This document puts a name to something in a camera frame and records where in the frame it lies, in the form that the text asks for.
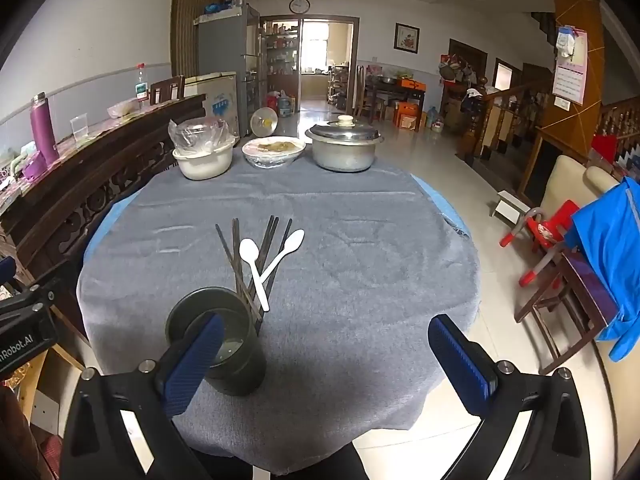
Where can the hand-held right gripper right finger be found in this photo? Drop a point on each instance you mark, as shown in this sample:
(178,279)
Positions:
(460,367)

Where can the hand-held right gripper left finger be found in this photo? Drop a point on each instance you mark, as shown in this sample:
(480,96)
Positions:
(195,362)

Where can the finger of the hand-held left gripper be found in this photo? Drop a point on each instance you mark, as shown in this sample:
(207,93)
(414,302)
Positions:
(27,296)

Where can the dark green cup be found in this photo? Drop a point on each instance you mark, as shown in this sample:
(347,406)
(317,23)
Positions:
(240,370)

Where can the white plastic spoon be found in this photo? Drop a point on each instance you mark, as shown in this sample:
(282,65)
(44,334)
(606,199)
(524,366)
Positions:
(295,240)
(248,251)

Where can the blue under cloth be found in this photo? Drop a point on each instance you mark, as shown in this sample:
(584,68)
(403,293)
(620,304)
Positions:
(107,215)

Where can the dark carved wooden sideboard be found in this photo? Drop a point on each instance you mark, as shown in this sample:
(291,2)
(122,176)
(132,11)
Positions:
(100,170)

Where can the dark wooden chair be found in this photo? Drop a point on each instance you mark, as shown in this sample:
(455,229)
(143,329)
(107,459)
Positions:
(585,290)

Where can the grey tablecloth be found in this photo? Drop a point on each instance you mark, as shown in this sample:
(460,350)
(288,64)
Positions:
(350,260)

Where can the purple thermos bottle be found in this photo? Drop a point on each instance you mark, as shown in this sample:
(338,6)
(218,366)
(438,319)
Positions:
(42,130)

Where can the red plastic chair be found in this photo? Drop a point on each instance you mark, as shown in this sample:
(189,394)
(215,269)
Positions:
(550,225)

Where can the white step stool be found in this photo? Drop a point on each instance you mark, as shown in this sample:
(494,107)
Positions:
(510,205)

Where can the clear plastic container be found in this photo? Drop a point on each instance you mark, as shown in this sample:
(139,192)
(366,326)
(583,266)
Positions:
(79,132)

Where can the blue jacket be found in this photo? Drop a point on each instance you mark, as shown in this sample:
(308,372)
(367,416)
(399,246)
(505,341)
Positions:
(610,260)

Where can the white pot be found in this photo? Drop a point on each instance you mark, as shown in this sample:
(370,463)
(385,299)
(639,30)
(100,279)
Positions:
(205,166)

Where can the beige sofa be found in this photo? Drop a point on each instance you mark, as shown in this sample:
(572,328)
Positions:
(565,180)

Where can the white plate with cling film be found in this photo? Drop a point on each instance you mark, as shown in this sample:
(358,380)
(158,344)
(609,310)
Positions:
(272,157)

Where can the clear plastic bag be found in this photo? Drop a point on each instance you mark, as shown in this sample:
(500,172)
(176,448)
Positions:
(195,132)

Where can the clear bottle with red cap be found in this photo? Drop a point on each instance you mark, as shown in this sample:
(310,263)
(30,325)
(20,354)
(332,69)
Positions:
(142,90)

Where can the aluminium pot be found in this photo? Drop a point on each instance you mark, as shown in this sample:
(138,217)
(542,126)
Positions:
(345,158)

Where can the wooden chair with slatted back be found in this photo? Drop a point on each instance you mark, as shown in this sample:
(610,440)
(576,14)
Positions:
(167,90)

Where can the white table fan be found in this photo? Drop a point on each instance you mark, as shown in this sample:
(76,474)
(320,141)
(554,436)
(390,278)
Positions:
(264,121)

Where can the orange cardboard box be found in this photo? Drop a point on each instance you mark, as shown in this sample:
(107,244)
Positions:
(406,114)

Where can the wooden stair railing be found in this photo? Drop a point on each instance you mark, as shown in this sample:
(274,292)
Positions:
(500,110)

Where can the aluminium pot lid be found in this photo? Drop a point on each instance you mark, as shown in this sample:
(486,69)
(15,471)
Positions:
(345,132)

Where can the white chest freezer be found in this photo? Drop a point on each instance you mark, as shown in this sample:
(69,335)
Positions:
(220,95)

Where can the blue water jug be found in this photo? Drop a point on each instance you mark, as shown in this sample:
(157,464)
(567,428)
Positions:
(285,106)

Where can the dark wooden side table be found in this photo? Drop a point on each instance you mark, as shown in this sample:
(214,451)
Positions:
(395,95)

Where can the grey refrigerator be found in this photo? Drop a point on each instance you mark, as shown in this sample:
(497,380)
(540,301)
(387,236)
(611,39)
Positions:
(225,45)

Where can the brown wooden door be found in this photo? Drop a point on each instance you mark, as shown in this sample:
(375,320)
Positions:
(192,20)

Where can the wall calendar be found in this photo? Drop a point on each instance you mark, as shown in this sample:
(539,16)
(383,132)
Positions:
(570,80)

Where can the framed wall picture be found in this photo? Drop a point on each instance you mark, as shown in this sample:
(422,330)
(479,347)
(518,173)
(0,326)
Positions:
(406,38)

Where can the round wall clock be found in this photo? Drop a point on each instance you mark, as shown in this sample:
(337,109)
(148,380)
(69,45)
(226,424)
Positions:
(299,5)

